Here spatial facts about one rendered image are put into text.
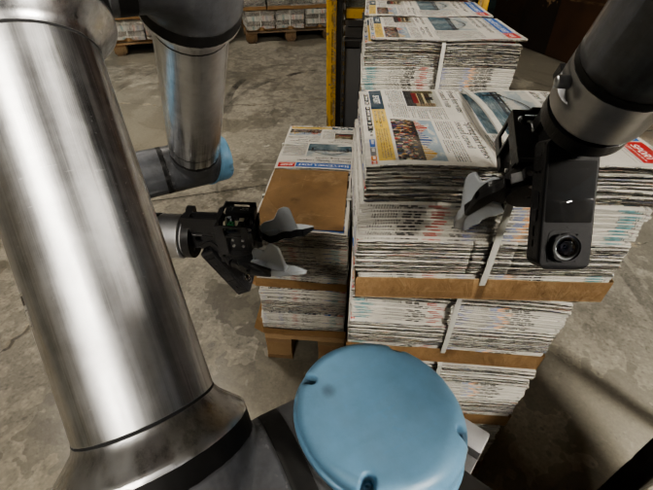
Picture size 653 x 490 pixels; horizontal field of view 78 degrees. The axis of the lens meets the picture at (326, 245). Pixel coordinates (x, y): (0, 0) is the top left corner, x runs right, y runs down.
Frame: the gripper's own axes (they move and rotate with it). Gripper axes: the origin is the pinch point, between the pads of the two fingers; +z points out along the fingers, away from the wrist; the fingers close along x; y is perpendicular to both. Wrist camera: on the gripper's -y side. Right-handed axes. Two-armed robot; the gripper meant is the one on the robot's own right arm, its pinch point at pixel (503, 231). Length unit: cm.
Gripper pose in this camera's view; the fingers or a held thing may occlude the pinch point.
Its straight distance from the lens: 54.5
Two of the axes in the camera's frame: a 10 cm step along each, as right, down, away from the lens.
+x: -10.0, -0.6, 0.7
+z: 0.4, 3.6, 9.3
